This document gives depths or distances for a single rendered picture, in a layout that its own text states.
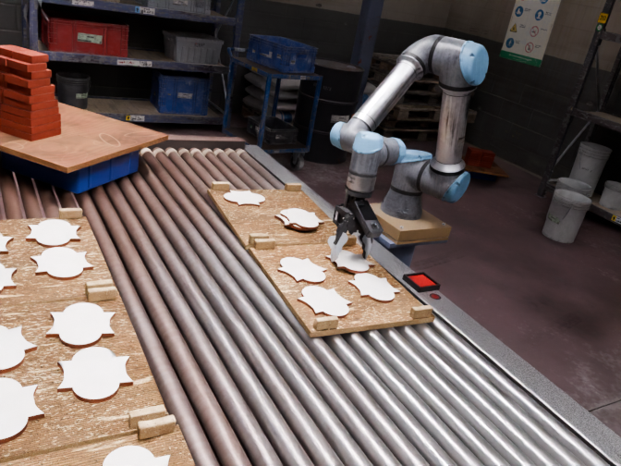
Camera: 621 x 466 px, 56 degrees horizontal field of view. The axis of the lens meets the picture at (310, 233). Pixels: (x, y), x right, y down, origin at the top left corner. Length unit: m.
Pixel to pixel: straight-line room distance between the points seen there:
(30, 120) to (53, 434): 1.14
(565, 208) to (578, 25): 2.45
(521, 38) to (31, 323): 6.64
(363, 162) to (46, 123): 1.01
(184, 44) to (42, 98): 3.92
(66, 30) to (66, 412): 4.70
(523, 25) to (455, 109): 5.53
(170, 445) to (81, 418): 0.16
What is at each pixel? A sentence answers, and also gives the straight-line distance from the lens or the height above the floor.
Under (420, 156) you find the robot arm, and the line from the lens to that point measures 2.06.
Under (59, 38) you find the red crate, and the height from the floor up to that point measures 0.76.
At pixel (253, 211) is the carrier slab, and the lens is 1.87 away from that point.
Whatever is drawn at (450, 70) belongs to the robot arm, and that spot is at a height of 1.46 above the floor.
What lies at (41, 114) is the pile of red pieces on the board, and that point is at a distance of 1.99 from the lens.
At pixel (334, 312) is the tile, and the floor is 0.94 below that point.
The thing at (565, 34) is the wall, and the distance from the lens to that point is 7.03.
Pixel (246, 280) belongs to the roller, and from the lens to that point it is 1.51.
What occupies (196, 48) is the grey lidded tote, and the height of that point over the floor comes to 0.78.
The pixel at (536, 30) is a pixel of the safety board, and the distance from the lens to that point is 7.26.
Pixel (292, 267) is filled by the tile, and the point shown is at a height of 0.94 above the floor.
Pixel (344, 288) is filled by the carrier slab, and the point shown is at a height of 0.94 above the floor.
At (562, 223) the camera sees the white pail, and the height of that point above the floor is 0.16.
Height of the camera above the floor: 1.67
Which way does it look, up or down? 24 degrees down
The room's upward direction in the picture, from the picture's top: 11 degrees clockwise
